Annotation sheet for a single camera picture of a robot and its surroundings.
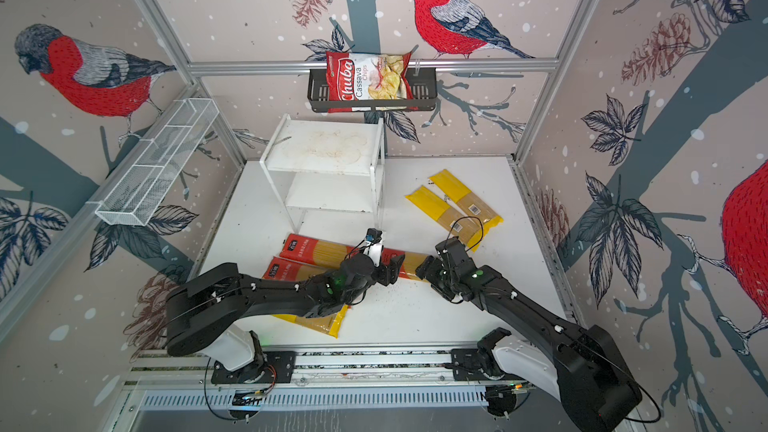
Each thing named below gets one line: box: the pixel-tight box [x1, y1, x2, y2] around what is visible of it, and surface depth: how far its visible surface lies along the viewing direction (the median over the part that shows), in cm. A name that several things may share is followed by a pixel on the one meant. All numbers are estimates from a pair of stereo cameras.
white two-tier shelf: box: [259, 114, 386, 233], surface depth 81 cm
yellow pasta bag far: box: [429, 169, 504, 234], surface depth 109 cm
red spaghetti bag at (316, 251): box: [280, 233, 360, 270], surface depth 95 cm
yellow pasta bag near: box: [405, 185, 482, 251], surface depth 106 cm
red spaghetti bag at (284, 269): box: [262, 256, 327, 282], surface depth 90 cm
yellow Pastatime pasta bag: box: [272, 305, 349, 339], surface depth 80 cm
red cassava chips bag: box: [326, 51, 419, 113], surface depth 89 cm
